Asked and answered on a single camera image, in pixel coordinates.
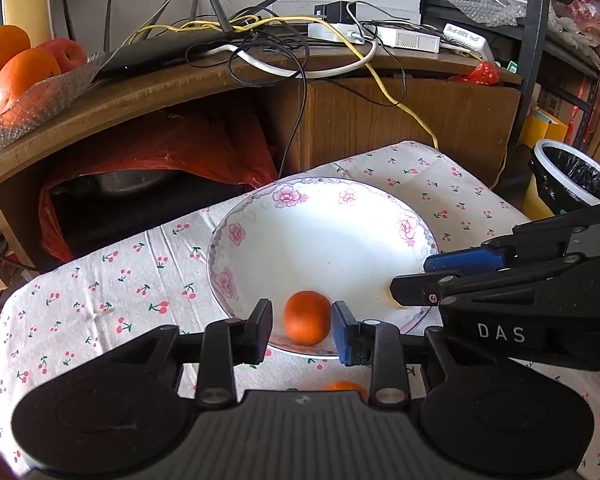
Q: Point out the black metal shelf rack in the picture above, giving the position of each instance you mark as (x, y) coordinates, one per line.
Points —
(535, 41)

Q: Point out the small mandarin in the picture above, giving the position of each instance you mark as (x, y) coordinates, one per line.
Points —
(346, 385)

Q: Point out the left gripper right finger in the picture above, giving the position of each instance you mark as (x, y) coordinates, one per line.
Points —
(374, 344)

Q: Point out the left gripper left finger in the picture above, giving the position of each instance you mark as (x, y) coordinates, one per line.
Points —
(226, 344)

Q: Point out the yellow trash bin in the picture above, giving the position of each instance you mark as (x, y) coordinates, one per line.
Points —
(564, 179)

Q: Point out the white network box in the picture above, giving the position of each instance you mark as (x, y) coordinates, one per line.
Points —
(465, 38)

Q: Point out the glass fruit dish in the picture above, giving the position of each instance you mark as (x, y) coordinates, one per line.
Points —
(47, 99)

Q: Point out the red apple in dish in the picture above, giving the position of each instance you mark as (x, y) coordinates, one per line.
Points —
(68, 54)

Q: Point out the wooden tv cabinet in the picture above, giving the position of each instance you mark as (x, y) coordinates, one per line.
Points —
(406, 98)

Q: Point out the white floral ceramic bowl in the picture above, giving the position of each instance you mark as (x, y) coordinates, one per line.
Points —
(344, 239)

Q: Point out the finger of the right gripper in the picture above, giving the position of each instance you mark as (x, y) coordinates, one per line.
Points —
(471, 261)
(420, 291)

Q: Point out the small red plastic bag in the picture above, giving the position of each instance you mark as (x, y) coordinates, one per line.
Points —
(484, 73)

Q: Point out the mandarin orange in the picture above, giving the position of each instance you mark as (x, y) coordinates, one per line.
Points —
(306, 317)

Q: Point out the white power strip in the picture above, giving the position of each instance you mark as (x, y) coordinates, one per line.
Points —
(390, 36)

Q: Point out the front large orange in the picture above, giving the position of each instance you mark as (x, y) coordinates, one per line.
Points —
(22, 72)

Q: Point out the black wifi router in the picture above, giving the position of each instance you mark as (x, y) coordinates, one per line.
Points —
(148, 54)

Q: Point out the black power adapter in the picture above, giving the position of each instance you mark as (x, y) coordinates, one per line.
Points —
(343, 12)

